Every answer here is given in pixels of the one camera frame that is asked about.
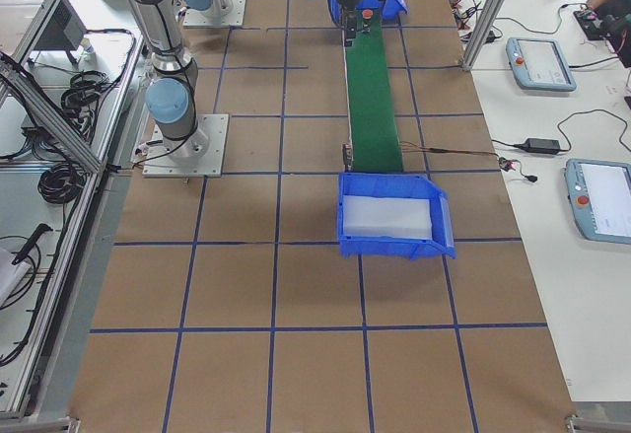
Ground red push button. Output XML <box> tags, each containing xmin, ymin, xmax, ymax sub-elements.
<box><xmin>361</xmin><ymin>9</ymin><xmax>374</xmax><ymax>34</ymax></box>

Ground brown paper table cover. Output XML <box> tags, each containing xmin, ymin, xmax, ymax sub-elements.
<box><xmin>70</xmin><ymin>0</ymin><xmax>573</xmax><ymax>432</ymax></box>

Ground blue bin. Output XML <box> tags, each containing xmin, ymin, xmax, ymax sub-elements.
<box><xmin>336</xmin><ymin>173</ymin><xmax>456</xmax><ymax>259</ymax></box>
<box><xmin>327</xmin><ymin>0</ymin><xmax>408</xmax><ymax>24</ymax></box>

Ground teach pendant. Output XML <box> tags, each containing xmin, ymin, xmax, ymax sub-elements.
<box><xmin>564</xmin><ymin>159</ymin><xmax>630</xmax><ymax>245</ymax></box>
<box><xmin>506</xmin><ymin>37</ymin><xmax>577</xmax><ymax>92</ymax></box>

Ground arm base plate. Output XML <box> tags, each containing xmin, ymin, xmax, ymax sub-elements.
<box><xmin>183</xmin><ymin>0</ymin><xmax>246</xmax><ymax>29</ymax></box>
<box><xmin>142</xmin><ymin>113</ymin><xmax>229</xmax><ymax>178</ymax></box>

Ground aluminium frame post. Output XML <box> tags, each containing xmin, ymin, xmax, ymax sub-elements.
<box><xmin>461</xmin><ymin>0</ymin><xmax>505</xmax><ymax>71</ymax></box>

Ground black power adapter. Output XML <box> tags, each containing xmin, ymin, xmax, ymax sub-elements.
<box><xmin>523</xmin><ymin>138</ymin><xmax>562</xmax><ymax>155</ymax></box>

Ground red black wire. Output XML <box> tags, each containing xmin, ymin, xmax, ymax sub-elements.
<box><xmin>399</xmin><ymin>141</ymin><xmax>538</xmax><ymax>183</ymax></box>

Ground far teach pendant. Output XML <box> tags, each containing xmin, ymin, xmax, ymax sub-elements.
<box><xmin>506</xmin><ymin>37</ymin><xmax>577</xmax><ymax>92</ymax></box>

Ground left blue bin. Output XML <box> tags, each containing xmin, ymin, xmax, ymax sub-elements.
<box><xmin>327</xmin><ymin>0</ymin><xmax>408</xmax><ymax>24</ymax></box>

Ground right blue bin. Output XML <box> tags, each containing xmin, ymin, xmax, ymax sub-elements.
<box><xmin>336</xmin><ymin>173</ymin><xmax>456</xmax><ymax>259</ymax></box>

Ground green conveyor belt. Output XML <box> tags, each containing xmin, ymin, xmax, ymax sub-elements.
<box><xmin>344</xmin><ymin>9</ymin><xmax>403</xmax><ymax>173</ymax></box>

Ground white foam pad right bin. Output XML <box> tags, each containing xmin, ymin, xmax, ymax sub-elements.
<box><xmin>342</xmin><ymin>195</ymin><xmax>432</xmax><ymax>240</ymax></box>

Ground near teach pendant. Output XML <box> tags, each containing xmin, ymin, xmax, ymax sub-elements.
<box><xmin>564</xmin><ymin>159</ymin><xmax>630</xmax><ymax>245</ymax></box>

